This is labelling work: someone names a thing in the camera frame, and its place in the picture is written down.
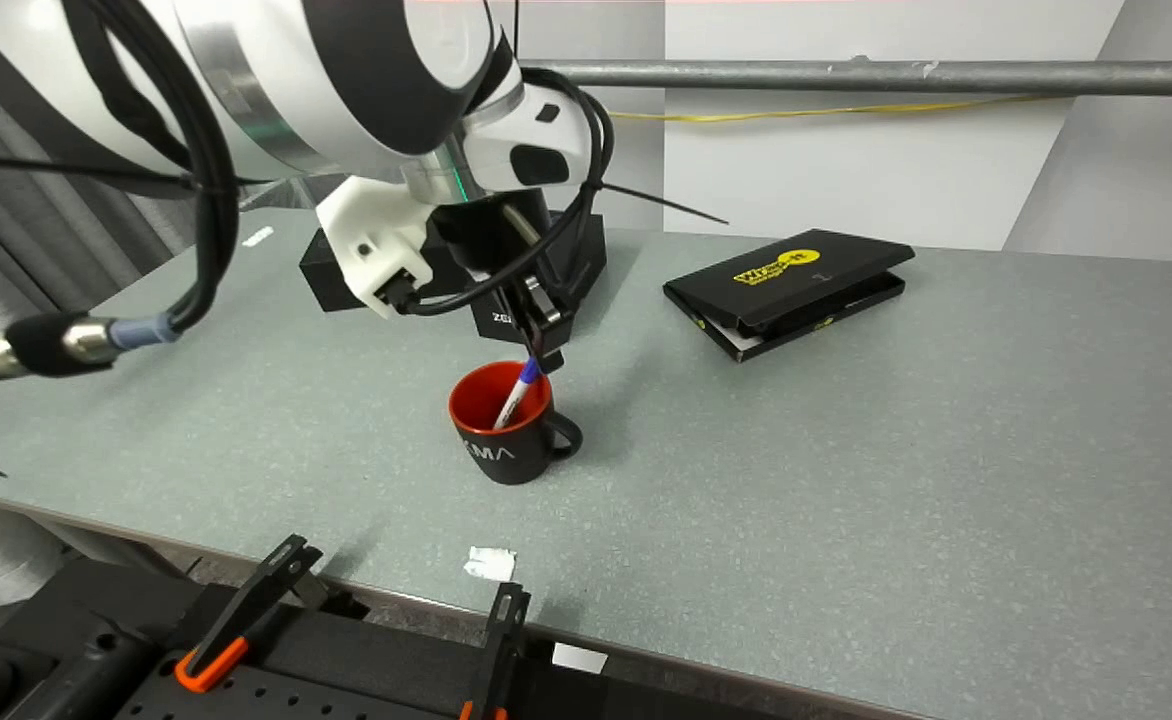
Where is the black box with white block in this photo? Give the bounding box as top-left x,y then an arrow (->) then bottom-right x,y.
298,235 -> 366,317

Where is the yellow cable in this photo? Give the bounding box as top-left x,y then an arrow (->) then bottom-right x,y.
604,88 -> 1020,136

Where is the white label sticker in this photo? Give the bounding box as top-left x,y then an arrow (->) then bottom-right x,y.
547,636 -> 612,681

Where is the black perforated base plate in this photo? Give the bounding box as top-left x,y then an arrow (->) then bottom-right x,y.
0,557 -> 907,720

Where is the black case with yellow logo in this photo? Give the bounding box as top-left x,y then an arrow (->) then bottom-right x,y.
659,224 -> 922,365

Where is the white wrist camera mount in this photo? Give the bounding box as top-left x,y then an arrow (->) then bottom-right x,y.
312,171 -> 441,319

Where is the white tape square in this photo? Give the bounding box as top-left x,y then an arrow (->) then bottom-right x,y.
461,540 -> 522,588

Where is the white marker with blue cap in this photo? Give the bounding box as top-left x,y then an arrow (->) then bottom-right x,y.
487,353 -> 547,434

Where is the grey horizontal metal pipe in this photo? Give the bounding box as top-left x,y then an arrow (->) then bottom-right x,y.
529,53 -> 1172,101

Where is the black sleeved cable bundle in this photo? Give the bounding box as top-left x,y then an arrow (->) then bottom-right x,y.
0,0 -> 244,388

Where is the black box with red label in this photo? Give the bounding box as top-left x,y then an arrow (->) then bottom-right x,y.
467,207 -> 612,353

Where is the black clamp with orange grip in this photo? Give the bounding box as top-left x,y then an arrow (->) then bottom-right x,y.
458,581 -> 535,720
169,532 -> 328,701

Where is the black mug with red inside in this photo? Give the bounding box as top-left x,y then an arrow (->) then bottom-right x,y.
445,354 -> 588,488

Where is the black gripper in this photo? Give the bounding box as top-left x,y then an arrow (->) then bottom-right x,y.
426,186 -> 574,380

